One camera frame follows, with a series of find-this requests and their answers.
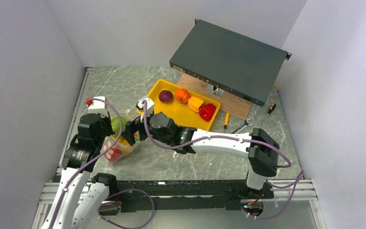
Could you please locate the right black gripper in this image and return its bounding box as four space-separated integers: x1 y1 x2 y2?
121 109 172 146

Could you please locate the green cabbage toy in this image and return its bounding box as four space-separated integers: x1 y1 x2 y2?
111 116 128 139

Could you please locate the orange mango toy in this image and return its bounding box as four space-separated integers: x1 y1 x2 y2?
115 137 136 154

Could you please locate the clear zip top bag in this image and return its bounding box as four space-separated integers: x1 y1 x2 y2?
102 109 141 164

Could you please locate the red apple toy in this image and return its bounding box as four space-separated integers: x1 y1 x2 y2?
105 148 122 162

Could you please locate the purple onion toy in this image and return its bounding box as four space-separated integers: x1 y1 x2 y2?
158 90 174 104

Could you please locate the red bell pepper toy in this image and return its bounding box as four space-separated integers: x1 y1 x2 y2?
199 104 216 122

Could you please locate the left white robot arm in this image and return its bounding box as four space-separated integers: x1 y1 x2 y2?
42 114 118 229

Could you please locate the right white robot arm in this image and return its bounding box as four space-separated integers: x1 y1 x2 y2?
122 113 279 198

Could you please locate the yellow plastic tray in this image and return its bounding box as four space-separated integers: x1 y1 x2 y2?
147 79 221 131

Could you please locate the orange pumpkin toy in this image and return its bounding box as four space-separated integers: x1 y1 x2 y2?
174 88 191 104

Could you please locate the yellow bell pepper toy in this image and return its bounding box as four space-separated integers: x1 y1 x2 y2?
187 96 204 113

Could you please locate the brown wooden board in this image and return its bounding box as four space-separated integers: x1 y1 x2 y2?
177 73 253 120

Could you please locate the silver open end wrench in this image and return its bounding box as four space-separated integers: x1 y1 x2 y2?
232 119 253 134

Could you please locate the dark grey rack device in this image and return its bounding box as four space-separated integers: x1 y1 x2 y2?
169 19 291 106

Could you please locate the black yellow screwdriver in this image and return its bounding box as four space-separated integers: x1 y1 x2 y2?
266 103 276 116

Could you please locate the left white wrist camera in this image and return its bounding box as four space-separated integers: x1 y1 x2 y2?
85 96 108 116

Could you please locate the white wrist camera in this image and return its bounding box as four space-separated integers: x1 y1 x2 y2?
136 96 155 115
85 96 108 116

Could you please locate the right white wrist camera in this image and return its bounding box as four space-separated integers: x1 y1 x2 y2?
136 96 155 115

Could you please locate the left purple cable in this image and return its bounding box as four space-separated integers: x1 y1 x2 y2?
49 98 156 229

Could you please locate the purple cable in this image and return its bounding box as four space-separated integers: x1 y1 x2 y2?
49 98 156 229
142 100 305 221

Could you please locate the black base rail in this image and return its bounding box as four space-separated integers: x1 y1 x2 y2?
105 179 274 213

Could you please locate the aluminium frame rail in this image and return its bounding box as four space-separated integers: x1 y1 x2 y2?
31 66 327 229

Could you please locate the orange handled tool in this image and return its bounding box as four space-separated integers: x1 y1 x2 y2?
224 112 230 131

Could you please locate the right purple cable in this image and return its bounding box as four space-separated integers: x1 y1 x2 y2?
142 100 305 221

